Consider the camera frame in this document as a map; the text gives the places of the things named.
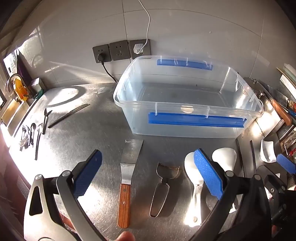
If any clear plastic storage box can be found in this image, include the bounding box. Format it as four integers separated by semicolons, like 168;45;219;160
113;55;264;139

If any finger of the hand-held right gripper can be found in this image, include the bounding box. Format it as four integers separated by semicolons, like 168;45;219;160
276;153;296;175

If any steel sink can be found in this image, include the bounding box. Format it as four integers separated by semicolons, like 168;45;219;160
1;98;31;137

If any grey wall outlet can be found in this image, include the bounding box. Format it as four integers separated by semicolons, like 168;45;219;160
109;40;129;61
128;39;151;59
92;45;111;63

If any wooden handled knife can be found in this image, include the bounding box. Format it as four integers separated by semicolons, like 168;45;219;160
254;80;294;127

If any black power plug cable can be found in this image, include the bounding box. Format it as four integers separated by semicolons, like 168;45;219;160
97;53;118;83

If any white charger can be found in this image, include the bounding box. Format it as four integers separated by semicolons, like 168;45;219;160
133;43;145;55

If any metal table knife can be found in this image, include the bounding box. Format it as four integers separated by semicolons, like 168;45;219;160
48;103;90;128

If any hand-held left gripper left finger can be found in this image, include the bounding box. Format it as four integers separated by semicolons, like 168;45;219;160
23;149;104;241

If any grey box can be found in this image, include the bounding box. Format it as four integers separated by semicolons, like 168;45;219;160
31;77;47;98

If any white rice spoon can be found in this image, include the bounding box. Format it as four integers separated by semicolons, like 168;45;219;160
211;148;238;214
184;152;205;227

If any person's left hand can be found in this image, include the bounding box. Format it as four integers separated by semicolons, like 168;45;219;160
114;231;136;241

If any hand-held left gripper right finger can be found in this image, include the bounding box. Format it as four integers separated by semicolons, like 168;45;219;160
192;148;272;241

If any white cable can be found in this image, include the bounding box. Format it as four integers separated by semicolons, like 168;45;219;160
138;0;151;50

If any small metal spoon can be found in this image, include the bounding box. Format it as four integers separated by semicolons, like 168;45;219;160
42;108;48;135

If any yellow bottle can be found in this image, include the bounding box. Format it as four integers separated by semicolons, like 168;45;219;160
14;79;28;102

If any metal peeler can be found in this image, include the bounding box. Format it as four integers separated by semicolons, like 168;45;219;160
149;162;181;218

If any metal faucet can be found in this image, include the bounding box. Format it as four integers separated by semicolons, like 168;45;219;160
6;74;25;98

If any wooden handled metal spatula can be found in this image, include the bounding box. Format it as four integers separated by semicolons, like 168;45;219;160
117;139;144;229

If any white ceramic soup spoon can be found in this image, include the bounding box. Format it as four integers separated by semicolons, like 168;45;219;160
259;139;278;163

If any dark hanging cloth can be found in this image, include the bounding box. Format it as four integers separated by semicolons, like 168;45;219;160
16;50;32;81

